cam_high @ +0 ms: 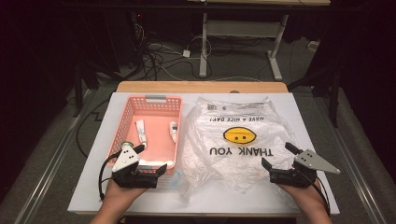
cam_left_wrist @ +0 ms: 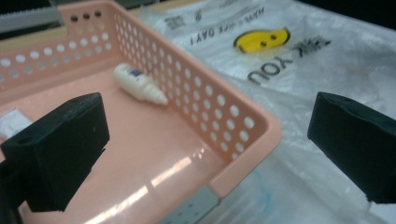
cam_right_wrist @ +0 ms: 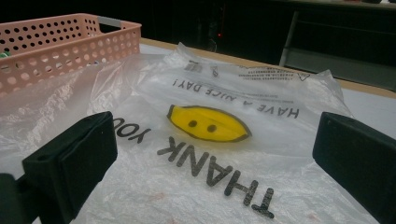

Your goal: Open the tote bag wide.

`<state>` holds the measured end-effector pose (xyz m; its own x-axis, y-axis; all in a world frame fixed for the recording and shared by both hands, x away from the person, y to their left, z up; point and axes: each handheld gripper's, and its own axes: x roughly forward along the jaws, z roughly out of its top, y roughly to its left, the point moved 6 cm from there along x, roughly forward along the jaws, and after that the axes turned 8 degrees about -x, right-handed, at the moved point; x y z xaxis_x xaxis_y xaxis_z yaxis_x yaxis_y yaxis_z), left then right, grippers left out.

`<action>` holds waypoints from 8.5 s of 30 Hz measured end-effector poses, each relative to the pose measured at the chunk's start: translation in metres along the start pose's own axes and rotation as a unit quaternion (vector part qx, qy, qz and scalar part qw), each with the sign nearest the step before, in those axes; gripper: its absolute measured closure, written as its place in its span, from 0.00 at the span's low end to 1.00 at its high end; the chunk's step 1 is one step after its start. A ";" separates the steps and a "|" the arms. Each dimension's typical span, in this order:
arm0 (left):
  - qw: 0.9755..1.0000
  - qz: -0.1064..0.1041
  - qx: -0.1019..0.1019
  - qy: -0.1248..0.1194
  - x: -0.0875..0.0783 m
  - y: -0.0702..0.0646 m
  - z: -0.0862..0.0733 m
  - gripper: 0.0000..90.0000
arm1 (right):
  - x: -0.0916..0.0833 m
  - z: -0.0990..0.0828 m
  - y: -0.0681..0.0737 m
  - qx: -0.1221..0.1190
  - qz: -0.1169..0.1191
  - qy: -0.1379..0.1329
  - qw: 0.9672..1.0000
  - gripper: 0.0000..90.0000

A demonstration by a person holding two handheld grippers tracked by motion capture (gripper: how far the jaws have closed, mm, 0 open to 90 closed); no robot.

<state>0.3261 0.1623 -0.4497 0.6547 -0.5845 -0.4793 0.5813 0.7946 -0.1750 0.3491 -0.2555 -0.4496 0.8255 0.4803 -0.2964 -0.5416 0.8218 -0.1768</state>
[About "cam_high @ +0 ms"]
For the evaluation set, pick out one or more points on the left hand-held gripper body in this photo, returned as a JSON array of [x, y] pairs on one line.
[[126, 160]]

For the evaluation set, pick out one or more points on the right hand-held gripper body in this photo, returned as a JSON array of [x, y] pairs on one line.
[[314, 162]]

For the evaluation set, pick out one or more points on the white bottle with green cap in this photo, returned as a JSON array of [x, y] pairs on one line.
[[127, 144]]

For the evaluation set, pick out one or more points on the long white ointment tube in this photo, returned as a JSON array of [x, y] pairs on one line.
[[141, 132]]

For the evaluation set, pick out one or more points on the pink plastic basket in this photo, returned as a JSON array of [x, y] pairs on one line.
[[157, 133]]

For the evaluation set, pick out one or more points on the small white tube blue label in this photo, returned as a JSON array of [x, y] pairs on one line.
[[173, 130]]

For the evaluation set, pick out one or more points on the clear plastic bag with smiley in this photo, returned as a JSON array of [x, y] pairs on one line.
[[218, 168]]

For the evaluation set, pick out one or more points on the person's right hand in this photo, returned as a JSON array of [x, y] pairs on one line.
[[306, 199]]

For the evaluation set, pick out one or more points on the person's left hand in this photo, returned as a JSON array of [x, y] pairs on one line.
[[120, 199]]

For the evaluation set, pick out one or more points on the flat white packet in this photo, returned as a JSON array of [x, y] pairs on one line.
[[155, 163]]

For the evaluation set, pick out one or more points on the clear plastic film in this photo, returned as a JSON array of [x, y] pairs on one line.
[[172, 182]]

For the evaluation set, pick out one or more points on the white board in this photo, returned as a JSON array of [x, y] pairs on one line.
[[199, 199]]

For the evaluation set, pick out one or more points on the black stand leg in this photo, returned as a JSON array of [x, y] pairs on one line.
[[77, 93], [334, 102]]

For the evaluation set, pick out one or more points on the wooden table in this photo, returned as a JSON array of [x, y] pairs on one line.
[[202, 86]]

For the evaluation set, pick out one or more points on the white power adapter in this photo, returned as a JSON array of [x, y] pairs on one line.
[[186, 53]]

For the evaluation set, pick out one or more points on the metal floor rail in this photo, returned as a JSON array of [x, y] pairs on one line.
[[358, 180], [46, 177]]

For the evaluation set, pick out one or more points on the white metal desk frame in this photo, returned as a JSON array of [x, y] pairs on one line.
[[203, 46]]

